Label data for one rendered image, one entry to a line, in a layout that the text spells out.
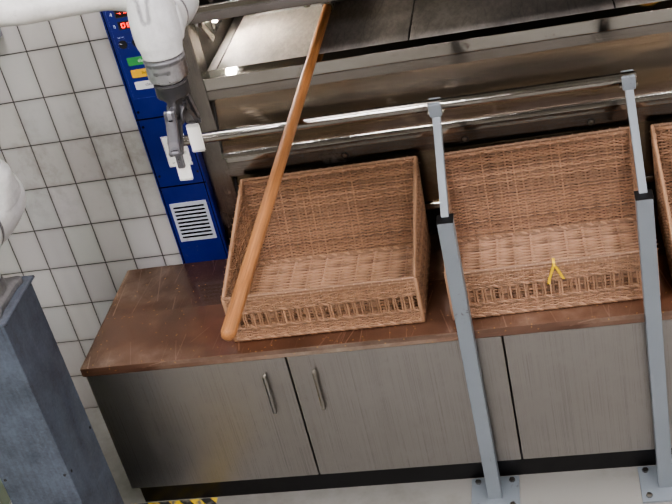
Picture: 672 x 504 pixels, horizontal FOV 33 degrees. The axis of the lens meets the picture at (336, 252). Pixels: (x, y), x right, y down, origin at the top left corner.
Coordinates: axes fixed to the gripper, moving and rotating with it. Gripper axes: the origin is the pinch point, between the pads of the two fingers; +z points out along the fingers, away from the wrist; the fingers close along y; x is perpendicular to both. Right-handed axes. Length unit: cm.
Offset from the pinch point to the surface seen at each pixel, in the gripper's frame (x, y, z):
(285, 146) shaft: 17.0, -20.7, 9.2
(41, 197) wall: -79, -79, 46
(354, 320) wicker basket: 24, -28, 68
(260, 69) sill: 1, -79, 12
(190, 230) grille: -32, -75, 62
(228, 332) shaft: 16, 54, 10
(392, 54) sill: 40, -78, 12
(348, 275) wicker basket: 19, -55, 71
